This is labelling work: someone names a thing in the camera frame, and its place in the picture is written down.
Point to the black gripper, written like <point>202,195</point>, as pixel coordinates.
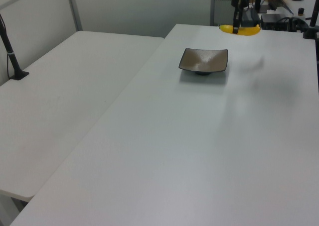
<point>239,0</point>

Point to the yellow banana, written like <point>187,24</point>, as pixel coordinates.
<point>246,31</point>

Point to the square brown ceramic plate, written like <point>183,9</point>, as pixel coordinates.
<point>203,60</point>

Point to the perforated grey metal panel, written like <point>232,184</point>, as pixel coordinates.
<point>221,7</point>

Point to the black electronics box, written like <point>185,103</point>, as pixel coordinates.
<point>271,20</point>

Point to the black clamped camera stand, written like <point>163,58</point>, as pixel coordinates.
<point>312,24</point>

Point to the grey partition frame post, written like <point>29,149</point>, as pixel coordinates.
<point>74,9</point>

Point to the black camera stand with base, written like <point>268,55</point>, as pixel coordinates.
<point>11,56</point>

